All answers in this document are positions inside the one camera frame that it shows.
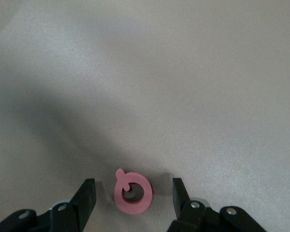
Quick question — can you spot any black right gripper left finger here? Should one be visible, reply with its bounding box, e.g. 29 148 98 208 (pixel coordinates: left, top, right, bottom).
0 178 97 232

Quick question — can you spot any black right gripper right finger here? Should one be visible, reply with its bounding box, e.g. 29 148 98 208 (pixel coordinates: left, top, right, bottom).
168 177 268 232

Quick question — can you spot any red foam letter Q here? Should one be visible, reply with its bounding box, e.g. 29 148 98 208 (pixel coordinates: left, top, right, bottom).
114 168 153 215

